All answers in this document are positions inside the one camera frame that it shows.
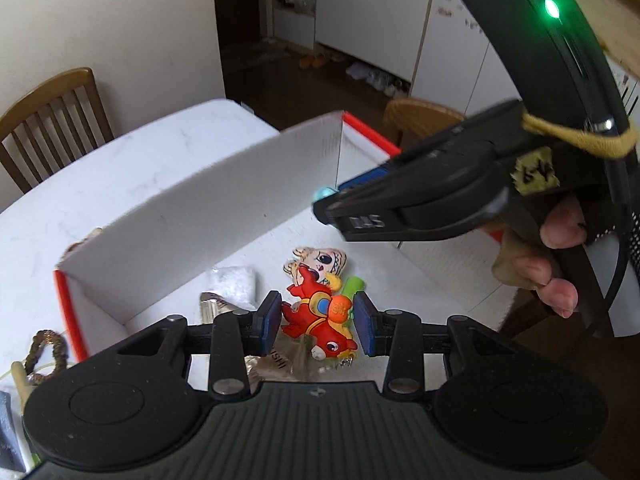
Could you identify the white cabinet unit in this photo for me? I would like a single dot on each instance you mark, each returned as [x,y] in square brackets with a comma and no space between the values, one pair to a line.
[365,20]

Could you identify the light wooden round-back chair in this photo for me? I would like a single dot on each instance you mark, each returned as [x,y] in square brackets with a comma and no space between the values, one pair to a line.
[415,110]

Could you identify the red shoe box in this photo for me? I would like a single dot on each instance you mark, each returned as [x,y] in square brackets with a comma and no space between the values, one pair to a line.
[225,200]

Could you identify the pair of yellow slippers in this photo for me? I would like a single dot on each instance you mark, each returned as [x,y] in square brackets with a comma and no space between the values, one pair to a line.
[312,61]

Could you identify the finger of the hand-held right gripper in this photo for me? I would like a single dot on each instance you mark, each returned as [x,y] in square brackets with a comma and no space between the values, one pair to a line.
[380,195]
[365,176]

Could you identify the beige cartoon monster charm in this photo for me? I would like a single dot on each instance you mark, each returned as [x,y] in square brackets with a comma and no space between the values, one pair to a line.
[320,260]

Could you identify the white granule packet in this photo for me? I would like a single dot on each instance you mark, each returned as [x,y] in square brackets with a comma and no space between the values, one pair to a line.
[232,282]

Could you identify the small beige pendant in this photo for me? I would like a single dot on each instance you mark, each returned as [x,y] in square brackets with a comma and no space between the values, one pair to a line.
[22,375]

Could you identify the teal egg-shaped toy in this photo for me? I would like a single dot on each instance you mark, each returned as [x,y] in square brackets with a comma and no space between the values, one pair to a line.
[321,193]

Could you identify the row of white shoes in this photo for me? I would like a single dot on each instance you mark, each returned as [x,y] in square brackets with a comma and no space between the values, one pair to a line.
[380,80]

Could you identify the dark wooden slatted chair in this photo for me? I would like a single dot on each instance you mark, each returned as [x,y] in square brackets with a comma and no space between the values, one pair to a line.
[60,85]

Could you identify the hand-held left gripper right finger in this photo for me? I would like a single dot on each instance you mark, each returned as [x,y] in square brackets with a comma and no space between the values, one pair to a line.
[362,325]

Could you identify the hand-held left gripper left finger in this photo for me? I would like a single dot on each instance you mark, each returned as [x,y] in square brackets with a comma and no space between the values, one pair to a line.
[270,320]

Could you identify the green tube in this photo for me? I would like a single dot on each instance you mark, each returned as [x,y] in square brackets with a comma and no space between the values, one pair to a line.
[352,285]

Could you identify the person's right hand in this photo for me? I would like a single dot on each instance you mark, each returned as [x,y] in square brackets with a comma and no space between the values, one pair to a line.
[530,270]

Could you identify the gold foil packet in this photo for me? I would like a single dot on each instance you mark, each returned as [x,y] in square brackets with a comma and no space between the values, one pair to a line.
[212,305]

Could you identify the yellow cloth band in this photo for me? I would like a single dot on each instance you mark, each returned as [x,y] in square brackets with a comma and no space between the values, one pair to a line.
[575,137]

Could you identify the red dragon charm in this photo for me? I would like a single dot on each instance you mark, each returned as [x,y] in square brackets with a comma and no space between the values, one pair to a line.
[310,310]

